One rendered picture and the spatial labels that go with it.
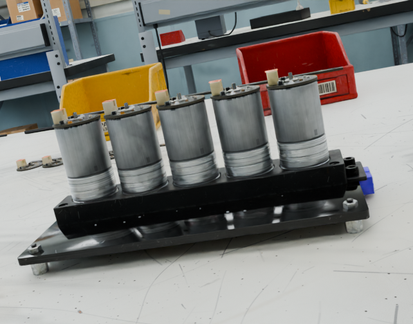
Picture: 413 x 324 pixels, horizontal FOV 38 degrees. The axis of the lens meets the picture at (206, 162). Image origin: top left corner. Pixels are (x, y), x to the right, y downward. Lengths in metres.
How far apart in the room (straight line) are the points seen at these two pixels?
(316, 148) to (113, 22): 4.65
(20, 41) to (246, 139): 2.59
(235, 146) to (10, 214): 0.19
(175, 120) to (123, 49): 4.62
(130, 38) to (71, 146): 4.58
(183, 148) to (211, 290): 0.09
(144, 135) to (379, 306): 0.15
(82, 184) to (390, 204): 0.15
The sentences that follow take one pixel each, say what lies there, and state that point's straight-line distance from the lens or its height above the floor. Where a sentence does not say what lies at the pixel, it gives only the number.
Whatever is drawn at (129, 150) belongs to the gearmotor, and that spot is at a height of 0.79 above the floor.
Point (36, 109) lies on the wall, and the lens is 5.25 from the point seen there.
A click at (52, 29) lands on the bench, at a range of 2.82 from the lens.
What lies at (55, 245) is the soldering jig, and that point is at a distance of 0.29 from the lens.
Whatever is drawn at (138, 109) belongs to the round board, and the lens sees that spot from 0.30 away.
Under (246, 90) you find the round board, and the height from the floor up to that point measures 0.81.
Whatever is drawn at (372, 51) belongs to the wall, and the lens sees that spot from 4.72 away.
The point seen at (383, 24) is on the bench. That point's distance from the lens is 2.64.
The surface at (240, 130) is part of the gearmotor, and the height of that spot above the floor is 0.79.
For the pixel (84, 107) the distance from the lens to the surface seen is 0.71.
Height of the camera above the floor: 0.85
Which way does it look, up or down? 14 degrees down
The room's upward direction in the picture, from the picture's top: 12 degrees counter-clockwise
